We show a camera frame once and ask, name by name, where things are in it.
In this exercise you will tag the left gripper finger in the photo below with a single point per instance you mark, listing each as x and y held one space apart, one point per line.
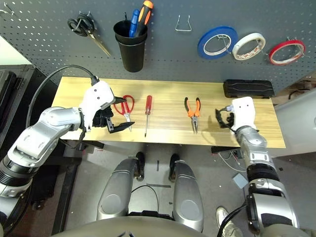
119 100
121 127

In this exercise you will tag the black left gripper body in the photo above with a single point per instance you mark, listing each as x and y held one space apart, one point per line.
102 119

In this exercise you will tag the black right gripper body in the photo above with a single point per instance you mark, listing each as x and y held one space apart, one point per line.
230 121

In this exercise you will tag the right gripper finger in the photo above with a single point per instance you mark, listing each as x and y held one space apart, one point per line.
217 117

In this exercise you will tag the orange black needle-nose pliers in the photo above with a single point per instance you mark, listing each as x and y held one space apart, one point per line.
191 112

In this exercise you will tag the red tape roll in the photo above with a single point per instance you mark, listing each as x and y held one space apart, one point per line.
274 53

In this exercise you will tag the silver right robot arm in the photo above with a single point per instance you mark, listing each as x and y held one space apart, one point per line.
256 153

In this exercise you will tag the grey metal pegboard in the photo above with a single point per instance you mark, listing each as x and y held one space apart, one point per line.
168 64

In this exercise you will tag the metal pegboard hook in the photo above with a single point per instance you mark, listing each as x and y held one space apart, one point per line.
6 12
223 39
302 50
260 47

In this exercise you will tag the black tool case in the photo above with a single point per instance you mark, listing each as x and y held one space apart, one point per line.
249 89

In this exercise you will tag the black plastic cup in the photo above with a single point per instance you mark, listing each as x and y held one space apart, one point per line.
132 59
119 29

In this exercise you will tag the small grey floor box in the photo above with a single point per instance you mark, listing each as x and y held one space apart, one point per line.
240 180

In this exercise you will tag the silver left robot leg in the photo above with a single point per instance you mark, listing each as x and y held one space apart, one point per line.
116 187

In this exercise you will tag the silver robot leg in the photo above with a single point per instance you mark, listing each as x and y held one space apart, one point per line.
186 192
116 187

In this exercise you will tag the white tape roll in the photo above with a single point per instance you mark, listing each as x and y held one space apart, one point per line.
238 49

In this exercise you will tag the blue tape roll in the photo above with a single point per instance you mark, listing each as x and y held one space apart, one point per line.
202 45

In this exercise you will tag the silver right robot leg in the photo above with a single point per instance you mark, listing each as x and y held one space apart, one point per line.
186 192

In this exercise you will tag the thin black tool shaft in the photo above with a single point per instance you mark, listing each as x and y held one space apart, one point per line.
125 16

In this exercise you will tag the orange black screwdriver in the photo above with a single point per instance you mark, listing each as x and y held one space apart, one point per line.
145 12

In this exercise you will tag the bystander white sneaker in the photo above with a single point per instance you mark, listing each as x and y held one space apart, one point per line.
221 214

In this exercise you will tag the black plastic equipment case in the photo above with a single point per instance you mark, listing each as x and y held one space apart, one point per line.
7 93

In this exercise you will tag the grey robot torso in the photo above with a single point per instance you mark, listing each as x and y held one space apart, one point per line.
128 227

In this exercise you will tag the bystander khaki trouser leg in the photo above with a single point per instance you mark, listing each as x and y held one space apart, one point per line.
233 229

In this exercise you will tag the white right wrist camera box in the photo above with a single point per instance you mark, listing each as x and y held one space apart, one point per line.
244 113

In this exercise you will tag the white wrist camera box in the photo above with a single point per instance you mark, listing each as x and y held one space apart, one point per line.
97 96
244 113

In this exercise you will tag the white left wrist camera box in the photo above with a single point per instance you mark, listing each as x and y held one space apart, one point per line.
97 96

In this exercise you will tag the black table bracket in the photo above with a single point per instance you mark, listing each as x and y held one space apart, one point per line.
222 149
93 144

